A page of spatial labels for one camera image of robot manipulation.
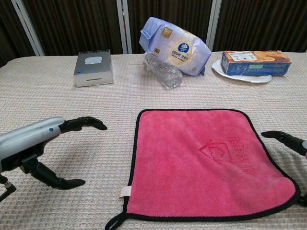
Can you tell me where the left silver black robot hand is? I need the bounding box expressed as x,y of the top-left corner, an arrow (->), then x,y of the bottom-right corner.
0,116 -> 108,192

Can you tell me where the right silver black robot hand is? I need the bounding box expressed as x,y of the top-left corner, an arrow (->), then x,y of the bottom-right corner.
260,130 -> 307,207

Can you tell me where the pink and black cloth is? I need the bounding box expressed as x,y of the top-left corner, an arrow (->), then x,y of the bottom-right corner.
105,109 -> 302,230

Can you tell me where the white plate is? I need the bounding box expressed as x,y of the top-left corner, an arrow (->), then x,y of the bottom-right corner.
211,58 -> 273,83

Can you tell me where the blue orange cookie box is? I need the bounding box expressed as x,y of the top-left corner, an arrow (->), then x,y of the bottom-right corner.
221,50 -> 293,77

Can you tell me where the beige woven tablecloth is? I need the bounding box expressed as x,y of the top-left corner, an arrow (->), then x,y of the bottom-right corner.
0,51 -> 307,230

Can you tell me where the silver earbuds box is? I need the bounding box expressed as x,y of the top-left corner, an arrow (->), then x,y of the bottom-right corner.
73,49 -> 114,88

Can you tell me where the lavender snack bag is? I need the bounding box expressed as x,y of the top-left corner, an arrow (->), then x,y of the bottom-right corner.
139,16 -> 212,78

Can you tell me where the white screen frame post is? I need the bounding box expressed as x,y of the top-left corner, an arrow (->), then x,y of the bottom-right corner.
205,0 -> 223,53
11,0 -> 46,57
116,0 -> 133,55

